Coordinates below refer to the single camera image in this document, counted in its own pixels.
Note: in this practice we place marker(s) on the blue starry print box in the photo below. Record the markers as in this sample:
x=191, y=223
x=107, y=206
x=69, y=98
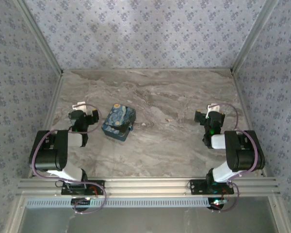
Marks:
x=116, y=116

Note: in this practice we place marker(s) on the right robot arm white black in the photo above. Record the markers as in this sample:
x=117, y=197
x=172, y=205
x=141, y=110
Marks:
x=245, y=155

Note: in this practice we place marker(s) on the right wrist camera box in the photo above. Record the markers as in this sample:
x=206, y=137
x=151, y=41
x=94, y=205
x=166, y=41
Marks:
x=213, y=108

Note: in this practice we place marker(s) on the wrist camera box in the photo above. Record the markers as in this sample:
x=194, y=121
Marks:
x=213, y=108
x=78, y=105

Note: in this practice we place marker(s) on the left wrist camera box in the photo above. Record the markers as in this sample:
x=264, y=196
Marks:
x=78, y=105

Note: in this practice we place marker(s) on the aluminium table side rail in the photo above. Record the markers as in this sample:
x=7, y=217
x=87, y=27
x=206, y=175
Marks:
x=247, y=121
x=47, y=121

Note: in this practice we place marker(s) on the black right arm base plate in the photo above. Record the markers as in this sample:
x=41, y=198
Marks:
x=196, y=188

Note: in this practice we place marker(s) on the aluminium table end rail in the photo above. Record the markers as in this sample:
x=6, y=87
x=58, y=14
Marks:
x=148, y=70

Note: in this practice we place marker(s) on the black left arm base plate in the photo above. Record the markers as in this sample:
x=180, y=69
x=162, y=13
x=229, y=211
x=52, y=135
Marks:
x=66, y=190

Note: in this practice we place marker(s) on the long aluminium base rail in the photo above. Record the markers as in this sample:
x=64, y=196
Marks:
x=148, y=185

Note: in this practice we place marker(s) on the aluminium frame post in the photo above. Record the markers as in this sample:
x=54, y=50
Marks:
x=40, y=36
x=253, y=36

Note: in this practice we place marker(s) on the aluminium lower frame leg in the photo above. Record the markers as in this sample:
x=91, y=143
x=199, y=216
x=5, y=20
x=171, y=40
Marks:
x=14, y=216
x=276, y=213

